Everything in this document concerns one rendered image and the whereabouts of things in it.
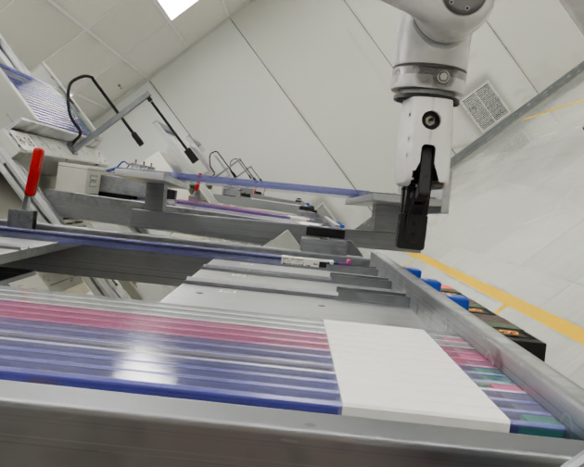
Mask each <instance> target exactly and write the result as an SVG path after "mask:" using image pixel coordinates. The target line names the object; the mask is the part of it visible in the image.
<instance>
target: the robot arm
mask: <svg viewBox="0 0 584 467"><path fill-rule="evenodd" d="M380 1H382V2H385V3H387V4H389V5H391V6H393V7H395V8H397V9H399V10H400V13H399V21H398V29H397V38H396V46H395V55H394V63H393V71H392V79H391V87H390V90H391V91H392V92H393V93H395V95H394V97H393V100H394V101H395V102H397V103H400V104H402V110H401V116H400V130H399V138H398V146H397V155H396V165H395V183H396V185H398V186H401V196H400V213H399V215H398V223H397V231H396V240H395V246H396V247H398V248H406V249H414V250H423V249H424V248H425V234H426V226H427V218H428V216H427V213H428V207H429V200H430V195H431V190H442V189H444V188H446V187H447V186H448V184H449V178H450V166H451V143H452V128H453V108H454V107H458V106H459V105H460V100H459V99H457V98H461V97H463V96H464V93H465V85H466V77H467V68H468V60H469V53H470V45H471V39H472V35H473V32H475V31H476V30H477V29H479V28H480V27H481V26H482V25H483V24H484V23H485V21H486V20H487V18H488V17H489V15H490V13H491V10H492V8H493V6H494V1H495V0H380ZM559 2H560V3H561V4H562V6H563V7H564V9H565V11H566V12H567V13H568V15H569V16H570V18H571V19H572V20H573V21H574V22H575V24H576V25H577V26H578V28H579V30H580V31H581V33H582V34H583V35H584V0H559ZM416 185H417V186H416Z"/></svg>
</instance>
